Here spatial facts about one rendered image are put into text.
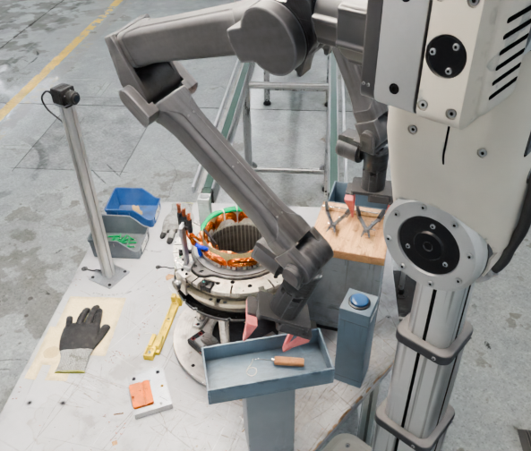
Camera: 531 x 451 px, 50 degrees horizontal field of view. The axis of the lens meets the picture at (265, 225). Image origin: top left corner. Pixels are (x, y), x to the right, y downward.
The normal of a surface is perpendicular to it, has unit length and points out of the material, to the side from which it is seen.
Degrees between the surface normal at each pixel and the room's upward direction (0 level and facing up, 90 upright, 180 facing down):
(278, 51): 102
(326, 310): 90
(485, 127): 90
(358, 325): 90
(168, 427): 0
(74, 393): 0
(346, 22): 85
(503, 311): 0
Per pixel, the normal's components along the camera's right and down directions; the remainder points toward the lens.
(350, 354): -0.43, 0.56
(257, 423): 0.19, 0.59
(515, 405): -0.02, -0.79
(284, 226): 0.36, -0.26
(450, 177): -0.63, 0.69
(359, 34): -0.68, 0.46
